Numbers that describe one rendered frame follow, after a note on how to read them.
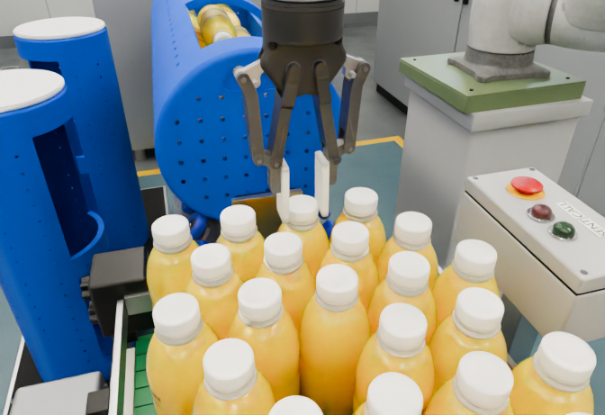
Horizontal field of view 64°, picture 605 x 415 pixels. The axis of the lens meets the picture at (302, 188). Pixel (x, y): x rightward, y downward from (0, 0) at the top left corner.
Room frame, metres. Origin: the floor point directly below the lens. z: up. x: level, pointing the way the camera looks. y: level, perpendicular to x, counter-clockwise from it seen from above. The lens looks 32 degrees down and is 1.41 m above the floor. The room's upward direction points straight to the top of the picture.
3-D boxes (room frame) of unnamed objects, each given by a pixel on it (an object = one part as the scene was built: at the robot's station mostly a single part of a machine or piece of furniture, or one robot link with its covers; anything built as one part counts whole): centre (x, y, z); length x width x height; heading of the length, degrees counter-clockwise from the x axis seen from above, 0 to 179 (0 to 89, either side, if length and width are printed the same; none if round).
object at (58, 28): (1.63, 0.80, 1.03); 0.28 x 0.28 x 0.01
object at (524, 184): (0.49, -0.27, 1.11); 0.04 x 0.04 x 0.01
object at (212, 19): (1.06, 0.18, 1.16); 0.19 x 0.07 x 0.07; 15
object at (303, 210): (0.46, 0.00, 1.10); 0.04 x 0.04 x 0.02
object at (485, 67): (1.18, -0.47, 1.07); 0.22 x 0.18 x 0.06; 11
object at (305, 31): (0.45, 0.00, 1.29); 0.08 x 0.07 x 0.09; 106
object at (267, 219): (0.57, 0.05, 0.99); 0.10 x 0.02 x 0.12; 105
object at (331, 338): (0.33, -0.03, 1.00); 0.07 x 0.07 x 0.19
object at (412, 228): (0.42, -0.12, 1.10); 0.04 x 0.04 x 0.02
